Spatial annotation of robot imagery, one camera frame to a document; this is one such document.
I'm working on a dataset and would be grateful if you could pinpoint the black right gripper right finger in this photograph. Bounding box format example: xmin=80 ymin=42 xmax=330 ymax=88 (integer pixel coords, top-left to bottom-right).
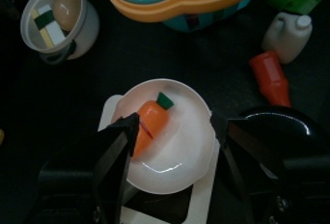
xmin=208 ymin=110 xmax=330 ymax=224

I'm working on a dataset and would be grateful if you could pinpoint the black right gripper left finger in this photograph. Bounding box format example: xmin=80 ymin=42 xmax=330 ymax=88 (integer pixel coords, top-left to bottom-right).
xmin=25 ymin=112 xmax=140 ymax=224

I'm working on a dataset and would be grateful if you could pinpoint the black toy pan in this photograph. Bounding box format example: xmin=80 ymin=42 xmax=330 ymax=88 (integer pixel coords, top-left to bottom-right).
xmin=237 ymin=105 xmax=330 ymax=158

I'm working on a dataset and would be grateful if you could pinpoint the white toy plate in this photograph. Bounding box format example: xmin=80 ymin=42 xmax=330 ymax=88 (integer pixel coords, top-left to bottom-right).
xmin=110 ymin=78 xmax=217 ymax=196

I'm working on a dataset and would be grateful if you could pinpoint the orange toy carrot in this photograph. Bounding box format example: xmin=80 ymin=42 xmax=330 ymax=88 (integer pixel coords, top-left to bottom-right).
xmin=129 ymin=92 xmax=174 ymax=158

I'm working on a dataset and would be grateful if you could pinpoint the orange toy piece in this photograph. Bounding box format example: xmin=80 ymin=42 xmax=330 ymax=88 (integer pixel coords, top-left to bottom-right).
xmin=248 ymin=51 xmax=292 ymax=108

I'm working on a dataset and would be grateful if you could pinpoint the white toy milk jug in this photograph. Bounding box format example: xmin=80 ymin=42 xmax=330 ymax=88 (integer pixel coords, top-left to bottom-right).
xmin=260 ymin=12 xmax=312 ymax=65

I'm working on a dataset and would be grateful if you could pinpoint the grey toy pot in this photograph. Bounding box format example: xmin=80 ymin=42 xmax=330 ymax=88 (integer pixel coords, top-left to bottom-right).
xmin=18 ymin=0 xmax=100 ymax=66

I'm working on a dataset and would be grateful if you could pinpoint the toy sushi piece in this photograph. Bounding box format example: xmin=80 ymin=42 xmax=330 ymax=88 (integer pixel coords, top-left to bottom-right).
xmin=29 ymin=4 xmax=69 ymax=48

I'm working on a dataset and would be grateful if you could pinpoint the beige toy egg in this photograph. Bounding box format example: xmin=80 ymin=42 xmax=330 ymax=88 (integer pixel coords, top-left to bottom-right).
xmin=52 ymin=0 xmax=82 ymax=32

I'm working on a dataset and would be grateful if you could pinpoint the teal and orange toy basket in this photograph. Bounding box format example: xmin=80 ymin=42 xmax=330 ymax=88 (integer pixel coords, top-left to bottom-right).
xmin=100 ymin=0 xmax=273 ymax=33

